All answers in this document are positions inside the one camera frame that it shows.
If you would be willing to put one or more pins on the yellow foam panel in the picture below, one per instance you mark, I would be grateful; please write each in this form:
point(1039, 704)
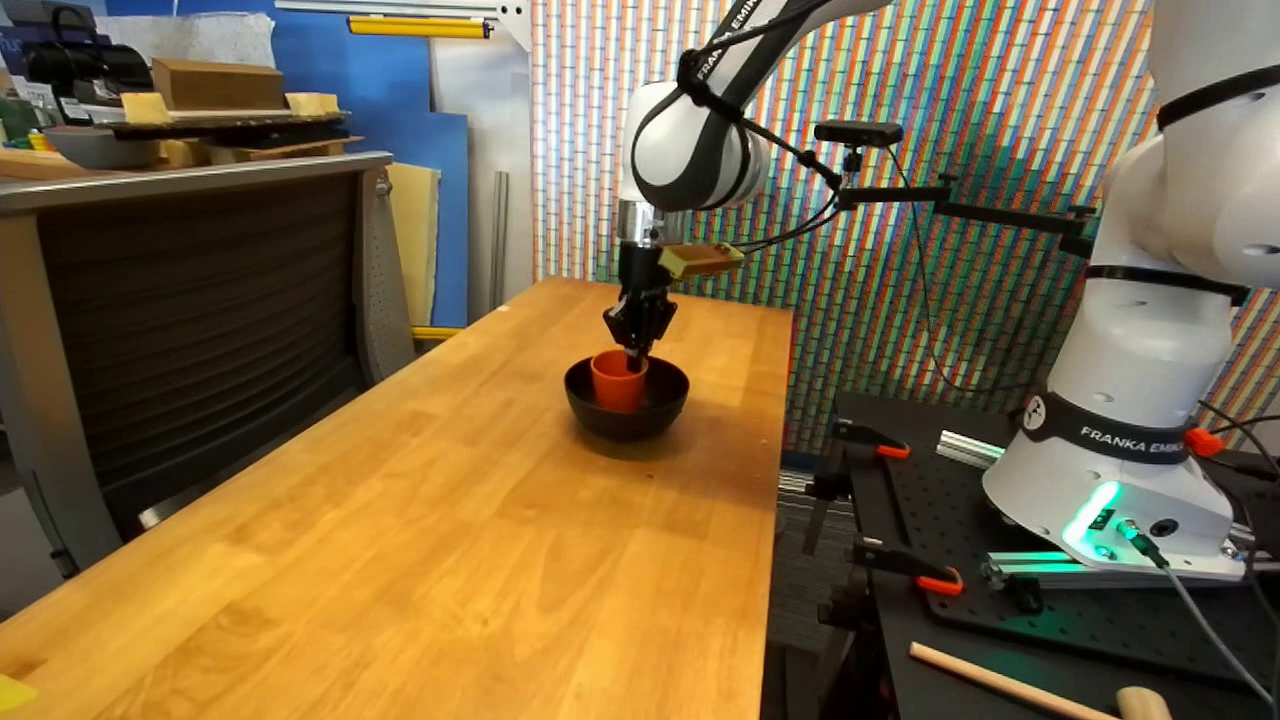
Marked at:
point(413, 243)

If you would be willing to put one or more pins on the silver aluminium bar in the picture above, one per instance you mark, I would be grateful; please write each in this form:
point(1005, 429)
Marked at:
point(964, 451)

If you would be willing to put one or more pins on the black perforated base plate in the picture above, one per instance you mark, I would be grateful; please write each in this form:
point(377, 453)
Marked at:
point(1041, 626)

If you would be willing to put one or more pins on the black camera on mount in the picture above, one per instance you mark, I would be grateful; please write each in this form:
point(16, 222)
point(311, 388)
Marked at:
point(863, 134)

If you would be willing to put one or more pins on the orange plastic cup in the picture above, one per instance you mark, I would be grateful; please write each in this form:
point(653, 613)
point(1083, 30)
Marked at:
point(616, 386)

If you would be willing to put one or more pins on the grey cabinet with dark mesh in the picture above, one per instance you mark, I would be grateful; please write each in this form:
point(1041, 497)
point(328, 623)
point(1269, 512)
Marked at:
point(200, 333)

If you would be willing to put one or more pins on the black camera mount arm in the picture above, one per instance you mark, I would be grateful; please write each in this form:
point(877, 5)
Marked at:
point(962, 206)

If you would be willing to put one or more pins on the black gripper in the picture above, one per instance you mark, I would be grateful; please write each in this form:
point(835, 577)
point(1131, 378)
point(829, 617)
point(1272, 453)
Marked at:
point(642, 263)

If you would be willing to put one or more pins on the tan wrist camera box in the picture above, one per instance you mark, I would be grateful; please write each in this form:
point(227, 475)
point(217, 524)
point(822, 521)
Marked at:
point(704, 263)

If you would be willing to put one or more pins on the wooden mallet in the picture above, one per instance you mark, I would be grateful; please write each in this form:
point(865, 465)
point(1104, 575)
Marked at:
point(1012, 681)

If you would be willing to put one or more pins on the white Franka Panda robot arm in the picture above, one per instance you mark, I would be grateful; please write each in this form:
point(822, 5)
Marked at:
point(1145, 363)

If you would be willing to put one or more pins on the brown cardboard box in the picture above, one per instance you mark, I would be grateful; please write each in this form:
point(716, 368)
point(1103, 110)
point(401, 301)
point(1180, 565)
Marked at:
point(223, 83)

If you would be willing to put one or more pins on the multicolour striped backdrop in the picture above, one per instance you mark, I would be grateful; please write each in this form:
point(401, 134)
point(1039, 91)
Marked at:
point(962, 322)

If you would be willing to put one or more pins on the yellow bar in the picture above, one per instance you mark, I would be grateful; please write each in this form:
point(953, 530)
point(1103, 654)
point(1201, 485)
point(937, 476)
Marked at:
point(419, 26)

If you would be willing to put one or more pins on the blue board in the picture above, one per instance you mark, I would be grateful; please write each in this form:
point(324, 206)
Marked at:
point(387, 93)

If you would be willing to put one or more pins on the black bowl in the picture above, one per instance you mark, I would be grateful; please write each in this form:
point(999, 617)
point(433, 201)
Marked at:
point(627, 417)

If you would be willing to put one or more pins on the black machine on shelf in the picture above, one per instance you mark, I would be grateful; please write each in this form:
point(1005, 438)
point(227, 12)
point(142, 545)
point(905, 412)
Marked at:
point(82, 60)

